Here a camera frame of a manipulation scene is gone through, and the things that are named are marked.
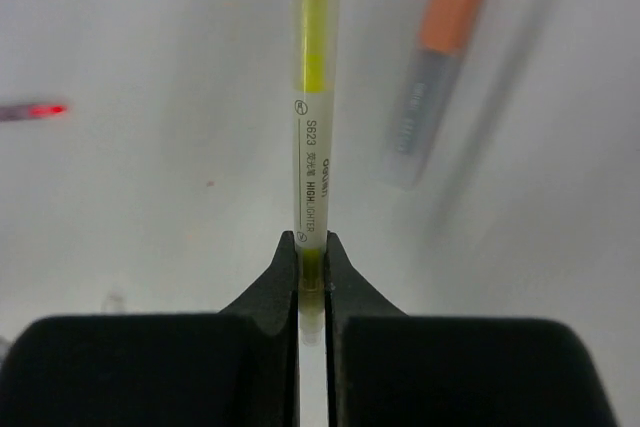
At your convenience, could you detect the orange clear pen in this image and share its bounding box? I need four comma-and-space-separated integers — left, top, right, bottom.
381, 31, 467, 188

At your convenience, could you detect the pink pen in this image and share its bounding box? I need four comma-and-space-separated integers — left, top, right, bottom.
0, 103, 68, 122

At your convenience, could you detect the yellow pen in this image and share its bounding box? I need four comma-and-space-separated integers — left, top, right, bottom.
292, 0, 339, 345

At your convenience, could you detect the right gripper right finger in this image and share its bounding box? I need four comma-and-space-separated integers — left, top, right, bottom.
325, 234, 617, 426

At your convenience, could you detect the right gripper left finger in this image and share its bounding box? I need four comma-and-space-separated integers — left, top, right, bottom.
1, 232, 299, 426

